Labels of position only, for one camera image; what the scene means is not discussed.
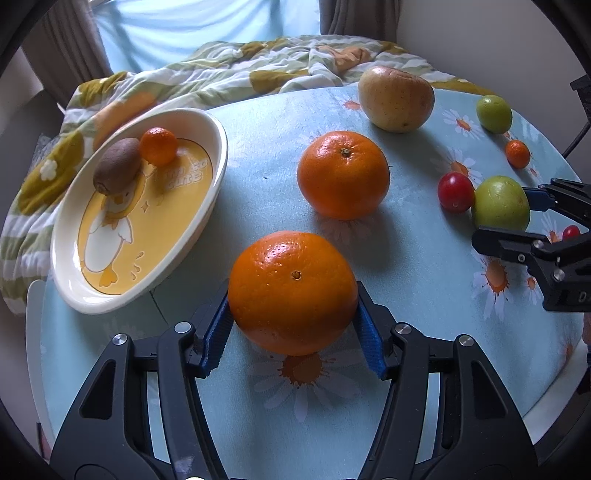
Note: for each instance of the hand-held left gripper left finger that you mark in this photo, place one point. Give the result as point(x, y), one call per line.
point(217, 332)

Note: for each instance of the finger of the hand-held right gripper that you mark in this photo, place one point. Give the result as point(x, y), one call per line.
point(508, 242)
point(535, 197)

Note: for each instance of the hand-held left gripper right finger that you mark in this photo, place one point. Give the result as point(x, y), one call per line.
point(369, 332)

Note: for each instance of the large green jujube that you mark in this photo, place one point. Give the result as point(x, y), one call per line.
point(501, 205)

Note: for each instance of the tiny orange kumquat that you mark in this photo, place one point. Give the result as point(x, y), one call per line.
point(518, 153)

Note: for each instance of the large orange with dot navel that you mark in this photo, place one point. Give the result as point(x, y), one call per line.
point(291, 300)

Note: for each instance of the small green jujube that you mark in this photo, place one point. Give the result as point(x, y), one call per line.
point(494, 114)

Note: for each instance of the cream plate with duck print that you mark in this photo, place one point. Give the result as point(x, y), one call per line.
point(138, 230)

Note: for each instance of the large orange with stem calyx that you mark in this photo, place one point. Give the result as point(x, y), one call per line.
point(344, 180)

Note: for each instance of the yellow wrinkled apple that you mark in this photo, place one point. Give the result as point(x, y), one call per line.
point(397, 99)

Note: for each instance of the tiny red cherry tomato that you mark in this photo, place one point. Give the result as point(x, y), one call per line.
point(571, 232)

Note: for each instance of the blue daisy tablecloth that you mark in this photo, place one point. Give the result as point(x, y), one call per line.
point(415, 286)

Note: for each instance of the brown kiwi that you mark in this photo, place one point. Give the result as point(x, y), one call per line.
point(116, 166)

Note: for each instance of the small mandarin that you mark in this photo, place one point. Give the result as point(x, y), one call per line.
point(159, 146)

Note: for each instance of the brown curtain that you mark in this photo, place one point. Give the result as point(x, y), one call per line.
point(360, 18)
point(69, 46)

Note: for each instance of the grey textured mat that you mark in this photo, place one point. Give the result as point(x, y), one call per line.
point(48, 145)

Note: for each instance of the floral striped blanket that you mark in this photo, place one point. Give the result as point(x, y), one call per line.
point(194, 78)

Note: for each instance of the window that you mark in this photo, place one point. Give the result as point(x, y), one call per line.
point(207, 32)

